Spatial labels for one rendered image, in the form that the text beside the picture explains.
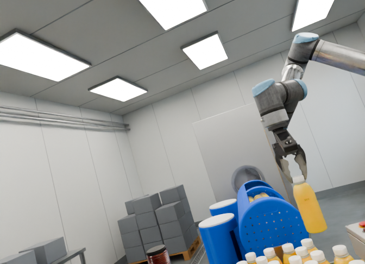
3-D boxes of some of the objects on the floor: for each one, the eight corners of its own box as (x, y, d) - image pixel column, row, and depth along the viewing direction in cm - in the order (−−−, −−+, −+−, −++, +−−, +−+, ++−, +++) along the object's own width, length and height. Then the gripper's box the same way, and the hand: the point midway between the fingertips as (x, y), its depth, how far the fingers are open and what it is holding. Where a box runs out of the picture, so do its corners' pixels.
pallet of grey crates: (201, 242, 516) (183, 183, 534) (189, 259, 440) (169, 190, 458) (148, 254, 548) (133, 198, 567) (129, 272, 472) (112, 207, 490)
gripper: (289, 121, 101) (310, 175, 97) (260, 131, 103) (279, 184, 99) (294, 118, 92) (317, 177, 89) (262, 129, 94) (283, 187, 91)
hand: (297, 177), depth 92 cm, fingers closed on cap, 4 cm apart
